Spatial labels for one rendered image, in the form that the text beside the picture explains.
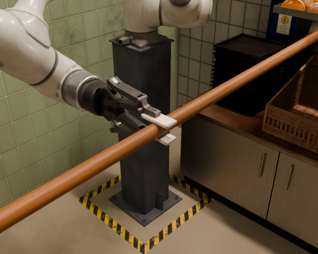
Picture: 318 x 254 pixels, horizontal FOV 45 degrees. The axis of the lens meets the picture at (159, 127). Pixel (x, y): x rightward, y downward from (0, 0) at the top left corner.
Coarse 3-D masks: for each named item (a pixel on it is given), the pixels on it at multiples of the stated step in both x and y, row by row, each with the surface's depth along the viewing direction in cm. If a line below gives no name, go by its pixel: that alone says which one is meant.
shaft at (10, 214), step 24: (288, 48) 110; (264, 72) 101; (216, 96) 86; (120, 144) 68; (144, 144) 71; (72, 168) 62; (96, 168) 63; (48, 192) 58; (0, 216) 53; (24, 216) 55
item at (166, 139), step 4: (160, 136) 76; (164, 136) 76; (168, 136) 76; (172, 136) 76; (156, 140) 75; (160, 140) 75; (164, 140) 74; (168, 140) 75; (172, 140) 75; (164, 144) 74; (168, 144) 74
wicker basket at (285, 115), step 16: (304, 80) 207; (288, 96) 198; (304, 96) 211; (272, 112) 182; (288, 112) 175; (304, 112) 204; (272, 128) 185; (288, 128) 190; (304, 128) 173; (304, 144) 176
